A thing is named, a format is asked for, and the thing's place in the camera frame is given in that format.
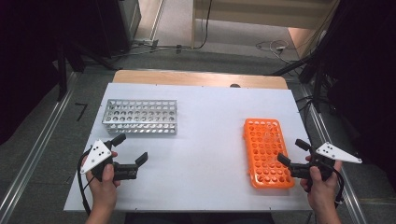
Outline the white table board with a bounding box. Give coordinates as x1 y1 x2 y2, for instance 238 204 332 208
64 82 334 213

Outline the person's left hand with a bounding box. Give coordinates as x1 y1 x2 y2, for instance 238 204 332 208
86 163 122 212

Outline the dark curtain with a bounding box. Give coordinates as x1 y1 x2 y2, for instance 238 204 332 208
311 0 396 181
0 0 101 147

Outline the black hanging cable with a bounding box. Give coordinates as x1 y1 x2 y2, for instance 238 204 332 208
178 0 214 50

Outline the black metal stand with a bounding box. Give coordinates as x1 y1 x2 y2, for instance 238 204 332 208
56 41 118 102
270 46 332 114

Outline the metal test tube rack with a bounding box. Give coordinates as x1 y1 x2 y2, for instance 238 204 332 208
102 98 178 135

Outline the grey floor cable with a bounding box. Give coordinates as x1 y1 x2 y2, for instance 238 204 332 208
113 41 191 60

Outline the person's right hand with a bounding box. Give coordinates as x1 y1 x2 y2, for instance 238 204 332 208
299 161 344 216

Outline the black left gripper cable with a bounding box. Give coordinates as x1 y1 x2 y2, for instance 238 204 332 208
77 149 94 217

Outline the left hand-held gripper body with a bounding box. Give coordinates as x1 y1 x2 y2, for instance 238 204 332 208
79 139 138 182

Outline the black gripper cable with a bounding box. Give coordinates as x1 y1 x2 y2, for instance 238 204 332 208
77 149 94 217
326 164 346 209

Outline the dark grey cabinet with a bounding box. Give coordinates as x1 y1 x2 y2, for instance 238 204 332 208
92 0 142 59

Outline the wooden table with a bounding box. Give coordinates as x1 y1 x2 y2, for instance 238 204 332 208
112 69 289 91

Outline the metal floor strip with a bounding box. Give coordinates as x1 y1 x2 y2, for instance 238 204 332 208
148 0 166 41

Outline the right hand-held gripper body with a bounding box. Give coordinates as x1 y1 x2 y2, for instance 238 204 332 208
289 142 363 182

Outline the orange test tube rack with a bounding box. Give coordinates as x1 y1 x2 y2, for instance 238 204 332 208
242 118 296 189

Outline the light wooden shelf unit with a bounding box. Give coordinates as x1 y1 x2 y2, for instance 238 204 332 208
190 0 341 60

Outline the white floor cable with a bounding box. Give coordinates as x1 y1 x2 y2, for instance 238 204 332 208
255 39 302 64

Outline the metal floor rail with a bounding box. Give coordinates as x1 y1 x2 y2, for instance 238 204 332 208
299 83 369 224
0 71 79 224

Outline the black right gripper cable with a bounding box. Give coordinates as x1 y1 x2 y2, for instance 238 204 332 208
326 164 346 209

